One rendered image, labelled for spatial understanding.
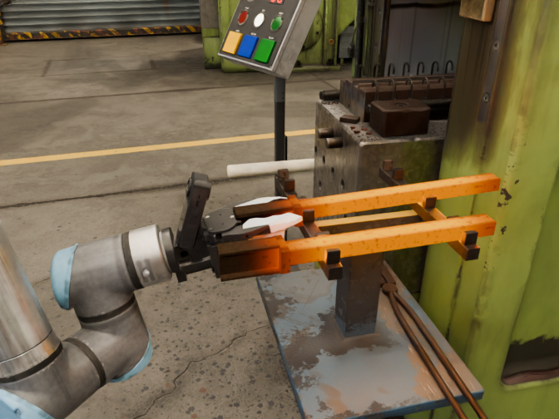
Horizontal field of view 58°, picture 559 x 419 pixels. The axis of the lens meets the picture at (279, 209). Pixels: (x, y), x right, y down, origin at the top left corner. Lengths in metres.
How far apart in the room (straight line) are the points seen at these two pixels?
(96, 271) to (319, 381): 0.40
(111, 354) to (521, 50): 0.85
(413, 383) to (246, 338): 1.15
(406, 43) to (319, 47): 4.66
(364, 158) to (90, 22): 8.13
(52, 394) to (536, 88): 0.90
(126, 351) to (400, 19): 1.17
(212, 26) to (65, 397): 5.76
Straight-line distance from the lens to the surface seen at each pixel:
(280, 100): 1.92
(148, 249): 0.76
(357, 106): 1.36
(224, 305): 2.13
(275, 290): 1.07
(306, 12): 1.74
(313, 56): 6.24
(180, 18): 9.16
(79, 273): 0.78
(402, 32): 1.60
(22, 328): 0.74
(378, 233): 0.74
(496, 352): 1.32
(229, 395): 1.78
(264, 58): 1.72
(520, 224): 1.12
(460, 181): 0.91
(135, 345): 0.84
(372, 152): 1.19
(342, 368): 0.91
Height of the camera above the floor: 1.31
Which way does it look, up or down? 27 degrees down
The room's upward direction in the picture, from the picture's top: straight up
